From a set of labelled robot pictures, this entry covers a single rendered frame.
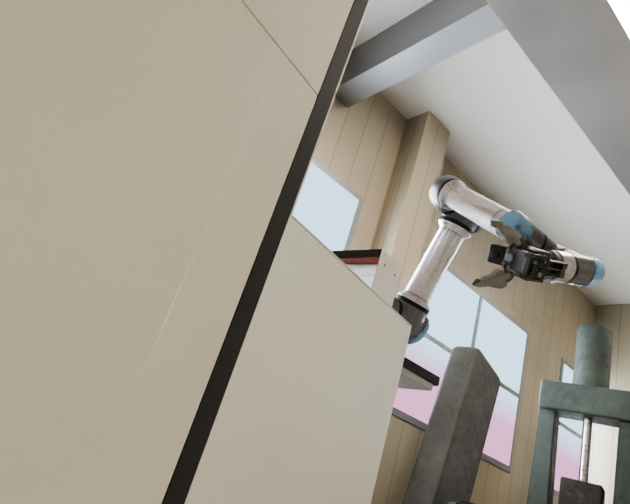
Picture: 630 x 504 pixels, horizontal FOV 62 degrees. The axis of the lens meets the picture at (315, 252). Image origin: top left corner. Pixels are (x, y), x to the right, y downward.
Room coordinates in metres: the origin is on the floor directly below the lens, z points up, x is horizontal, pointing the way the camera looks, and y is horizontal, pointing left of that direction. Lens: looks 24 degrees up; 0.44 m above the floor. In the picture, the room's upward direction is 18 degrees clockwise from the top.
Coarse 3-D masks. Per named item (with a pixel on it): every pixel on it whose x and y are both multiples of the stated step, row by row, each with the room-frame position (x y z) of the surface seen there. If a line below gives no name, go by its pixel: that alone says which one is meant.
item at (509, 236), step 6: (492, 222) 0.99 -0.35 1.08; (498, 222) 0.99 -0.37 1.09; (498, 228) 1.00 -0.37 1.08; (504, 228) 1.00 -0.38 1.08; (510, 228) 0.98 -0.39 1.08; (504, 234) 1.01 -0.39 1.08; (510, 234) 1.00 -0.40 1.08; (516, 234) 0.98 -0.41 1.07; (504, 240) 1.03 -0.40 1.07; (510, 240) 1.02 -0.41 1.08; (516, 240) 1.01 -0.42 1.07
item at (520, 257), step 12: (516, 252) 1.03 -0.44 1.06; (528, 252) 1.00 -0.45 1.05; (540, 252) 0.99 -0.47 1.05; (552, 252) 1.05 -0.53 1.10; (504, 264) 1.07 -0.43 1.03; (516, 264) 1.04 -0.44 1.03; (528, 264) 1.01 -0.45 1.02; (540, 264) 1.01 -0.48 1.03; (552, 264) 1.05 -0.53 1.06; (564, 264) 1.03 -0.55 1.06; (528, 276) 1.02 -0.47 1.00; (540, 276) 1.03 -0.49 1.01; (552, 276) 1.07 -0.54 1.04
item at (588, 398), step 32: (576, 352) 4.39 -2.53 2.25; (608, 352) 4.23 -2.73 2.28; (544, 384) 4.46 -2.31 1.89; (576, 384) 4.31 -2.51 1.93; (608, 384) 4.25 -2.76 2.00; (544, 416) 4.48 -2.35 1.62; (576, 416) 4.41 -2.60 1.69; (608, 416) 4.15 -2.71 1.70; (544, 448) 4.47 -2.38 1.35; (544, 480) 4.45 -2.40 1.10; (576, 480) 4.29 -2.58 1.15
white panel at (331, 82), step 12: (360, 0) 0.46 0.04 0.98; (360, 12) 0.46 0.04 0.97; (348, 24) 0.46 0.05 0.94; (360, 24) 0.47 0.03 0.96; (348, 36) 0.46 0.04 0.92; (336, 48) 0.45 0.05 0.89; (348, 48) 0.47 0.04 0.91; (336, 60) 0.46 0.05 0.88; (336, 72) 0.46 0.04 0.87; (324, 84) 0.45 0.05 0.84; (336, 84) 0.47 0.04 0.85; (324, 96) 0.46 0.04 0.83
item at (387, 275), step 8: (384, 256) 1.05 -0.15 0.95; (384, 264) 1.05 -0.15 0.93; (392, 264) 1.07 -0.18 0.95; (376, 272) 1.04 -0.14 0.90; (384, 272) 1.06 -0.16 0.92; (392, 272) 1.08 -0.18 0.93; (400, 272) 1.10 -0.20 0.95; (376, 280) 1.04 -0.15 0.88; (384, 280) 1.06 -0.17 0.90; (392, 280) 1.09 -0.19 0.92; (376, 288) 1.05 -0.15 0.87; (384, 288) 1.07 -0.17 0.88; (392, 288) 1.09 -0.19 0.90; (384, 296) 1.08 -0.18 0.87; (392, 296) 1.10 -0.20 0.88; (392, 304) 1.10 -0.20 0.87
